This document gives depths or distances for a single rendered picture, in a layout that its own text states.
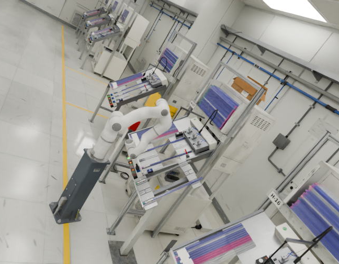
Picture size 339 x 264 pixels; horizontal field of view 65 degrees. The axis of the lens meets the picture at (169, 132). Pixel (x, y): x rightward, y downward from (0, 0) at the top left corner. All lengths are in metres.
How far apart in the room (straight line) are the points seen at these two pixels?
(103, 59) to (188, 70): 3.45
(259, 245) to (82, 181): 1.46
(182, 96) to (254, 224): 2.31
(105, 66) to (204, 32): 2.58
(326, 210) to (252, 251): 0.51
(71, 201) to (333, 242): 1.96
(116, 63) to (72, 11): 4.23
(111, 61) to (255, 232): 5.62
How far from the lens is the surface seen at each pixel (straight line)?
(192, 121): 2.82
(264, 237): 1.97
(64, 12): 10.68
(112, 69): 6.90
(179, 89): 3.76
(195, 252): 1.91
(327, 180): 2.04
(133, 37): 6.76
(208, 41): 5.69
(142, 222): 2.45
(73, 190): 2.50
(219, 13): 5.66
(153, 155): 2.60
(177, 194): 2.74
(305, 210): 1.86
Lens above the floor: 1.91
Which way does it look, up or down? 19 degrees down
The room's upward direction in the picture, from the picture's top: 33 degrees clockwise
